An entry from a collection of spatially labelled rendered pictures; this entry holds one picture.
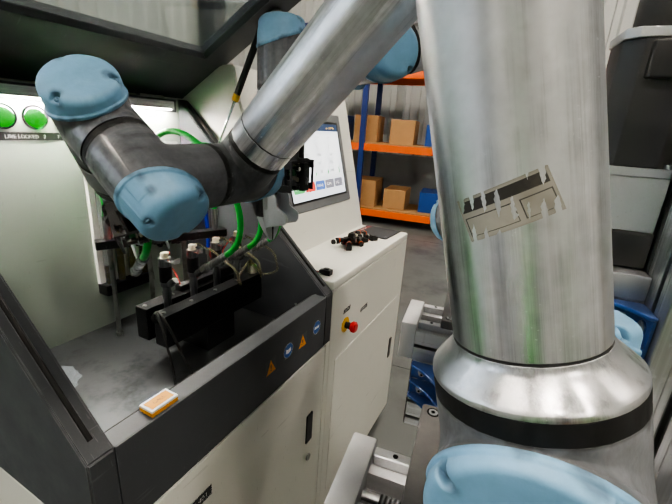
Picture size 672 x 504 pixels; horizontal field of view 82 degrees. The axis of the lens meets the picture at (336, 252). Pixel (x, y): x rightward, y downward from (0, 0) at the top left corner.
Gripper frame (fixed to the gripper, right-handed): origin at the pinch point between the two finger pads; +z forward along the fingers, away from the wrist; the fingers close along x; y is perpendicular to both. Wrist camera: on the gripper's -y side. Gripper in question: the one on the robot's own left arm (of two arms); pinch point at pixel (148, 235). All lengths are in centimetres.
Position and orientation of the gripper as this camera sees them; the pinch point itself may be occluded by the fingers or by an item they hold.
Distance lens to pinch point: 75.5
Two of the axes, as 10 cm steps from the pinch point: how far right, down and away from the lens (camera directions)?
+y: 4.2, 8.5, -3.3
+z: -2.1, 4.4, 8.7
